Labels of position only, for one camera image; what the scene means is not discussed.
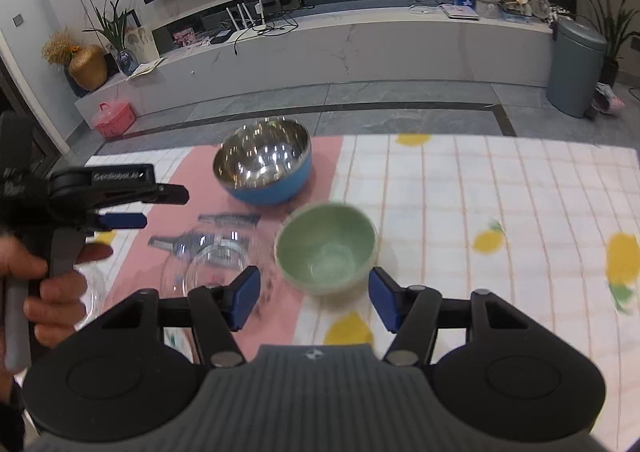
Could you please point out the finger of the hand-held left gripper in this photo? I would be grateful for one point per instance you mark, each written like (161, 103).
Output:
(125, 220)
(115, 184)

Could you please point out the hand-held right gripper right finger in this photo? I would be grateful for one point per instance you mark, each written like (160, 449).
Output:
(384, 302)

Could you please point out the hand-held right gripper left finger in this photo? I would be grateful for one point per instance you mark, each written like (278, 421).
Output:
(246, 294)

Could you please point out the clear glass plate cherry print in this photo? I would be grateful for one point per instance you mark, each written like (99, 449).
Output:
(210, 262)

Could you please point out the green ceramic bowl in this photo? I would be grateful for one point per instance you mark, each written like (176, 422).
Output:
(325, 252)

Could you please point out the blue steel bowl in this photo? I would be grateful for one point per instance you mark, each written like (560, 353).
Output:
(270, 182)

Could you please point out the person's left hand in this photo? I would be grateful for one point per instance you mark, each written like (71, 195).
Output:
(57, 302)

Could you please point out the pink placemat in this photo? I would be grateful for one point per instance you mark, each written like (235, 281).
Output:
(165, 212)

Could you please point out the pink storage box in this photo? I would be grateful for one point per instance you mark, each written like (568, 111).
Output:
(114, 121)

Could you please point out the golden vase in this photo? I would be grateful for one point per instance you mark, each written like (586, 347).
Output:
(88, 68)

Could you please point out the loose papers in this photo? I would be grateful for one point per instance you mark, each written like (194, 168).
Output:
(146, 68)

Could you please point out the green plant in blue vase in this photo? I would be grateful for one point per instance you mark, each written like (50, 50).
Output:
(125, 62)

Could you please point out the dried grass bunch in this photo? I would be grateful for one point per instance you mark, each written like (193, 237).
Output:
(59, 47)

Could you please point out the white illustrated card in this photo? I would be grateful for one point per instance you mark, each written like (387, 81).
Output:
(142, 44)

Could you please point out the lemon printed tablecloth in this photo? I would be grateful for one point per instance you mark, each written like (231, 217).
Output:
(475, 192)

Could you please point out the pink card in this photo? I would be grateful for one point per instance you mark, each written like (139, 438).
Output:
(183, 37)

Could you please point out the small black box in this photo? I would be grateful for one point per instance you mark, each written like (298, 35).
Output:
(221, 37)

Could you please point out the white router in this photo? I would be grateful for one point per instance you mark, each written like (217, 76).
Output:
(260, 19)

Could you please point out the white tv cabinet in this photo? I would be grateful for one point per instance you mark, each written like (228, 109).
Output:
(350, 47)

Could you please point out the pink bag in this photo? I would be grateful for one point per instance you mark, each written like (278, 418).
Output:
(609, 99)

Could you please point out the grey trash bin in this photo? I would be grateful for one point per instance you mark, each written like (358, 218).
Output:
(575, 67)

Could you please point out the grey fabric basket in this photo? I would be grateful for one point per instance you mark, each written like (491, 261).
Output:
(487, 2)

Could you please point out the tall potted plant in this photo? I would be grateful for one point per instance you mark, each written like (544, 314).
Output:
(612, 27)

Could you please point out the wall switch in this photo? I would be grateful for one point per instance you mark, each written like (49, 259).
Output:
(19, 19)

